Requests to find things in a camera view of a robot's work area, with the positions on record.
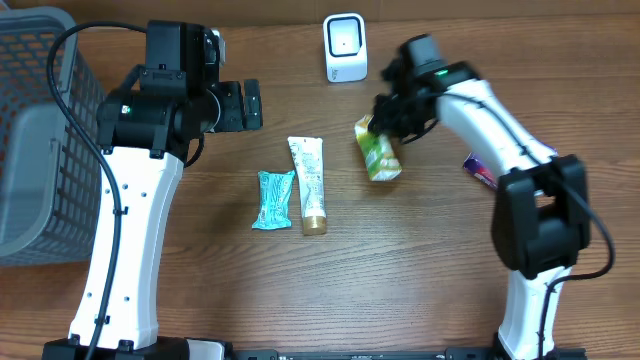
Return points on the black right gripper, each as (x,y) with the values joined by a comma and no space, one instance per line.
(390,113)

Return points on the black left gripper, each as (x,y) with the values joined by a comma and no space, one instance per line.
(251,105)

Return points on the green yellow snack pouch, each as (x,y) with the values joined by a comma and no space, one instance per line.
(379,158)

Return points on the white tube gold cap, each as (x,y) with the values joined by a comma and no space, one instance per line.
(307,155)

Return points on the mint green wipes pack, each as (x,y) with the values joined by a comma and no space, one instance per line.
(275,193)

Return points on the purple Carefree pad pack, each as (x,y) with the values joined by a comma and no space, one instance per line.
(480,171)

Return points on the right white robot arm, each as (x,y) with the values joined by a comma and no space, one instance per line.
(541,218)

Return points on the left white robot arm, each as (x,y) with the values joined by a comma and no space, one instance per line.
(144,136)

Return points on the white barcode scanner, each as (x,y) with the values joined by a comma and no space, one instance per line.
(345,48)

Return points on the grey plastic basket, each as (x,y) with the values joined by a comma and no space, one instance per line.
(50,182)

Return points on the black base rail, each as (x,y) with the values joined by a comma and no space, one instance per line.
(453,353)

